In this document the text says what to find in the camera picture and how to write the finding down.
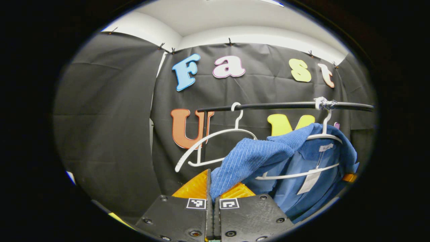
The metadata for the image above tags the black clothes rack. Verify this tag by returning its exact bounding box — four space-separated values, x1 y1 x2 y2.
198 97 374 165

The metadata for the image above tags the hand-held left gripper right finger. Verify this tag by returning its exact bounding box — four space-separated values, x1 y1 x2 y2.
214 182 294 242

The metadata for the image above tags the empty white hanger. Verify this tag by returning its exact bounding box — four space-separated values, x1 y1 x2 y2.
175 102 258 173

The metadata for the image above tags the blue corduroy shirt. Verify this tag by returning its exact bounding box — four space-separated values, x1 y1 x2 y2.
210 123 359 222

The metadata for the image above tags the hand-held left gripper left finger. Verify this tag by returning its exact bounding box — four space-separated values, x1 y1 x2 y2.
136 169 214 242

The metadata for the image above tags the white hanger with taped hook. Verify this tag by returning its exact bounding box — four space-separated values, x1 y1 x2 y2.
255 108 343 180

